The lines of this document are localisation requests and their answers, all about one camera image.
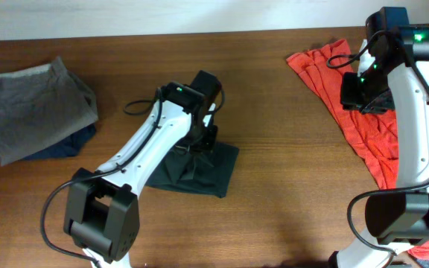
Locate dark green Nike t-shirt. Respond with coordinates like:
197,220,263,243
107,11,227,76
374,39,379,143
145,142,239,198

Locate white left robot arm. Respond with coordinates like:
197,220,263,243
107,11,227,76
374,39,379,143
63,81,224,267

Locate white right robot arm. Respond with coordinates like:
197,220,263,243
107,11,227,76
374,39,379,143
329,23,429,267

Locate red t-shirt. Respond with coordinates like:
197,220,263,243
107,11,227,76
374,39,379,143
285,38,429,261

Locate folded navy garment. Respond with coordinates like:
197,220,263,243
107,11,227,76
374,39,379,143
23,124,97,161

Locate folded grey shorts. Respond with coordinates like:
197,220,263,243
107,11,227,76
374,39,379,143
0,57,98,165

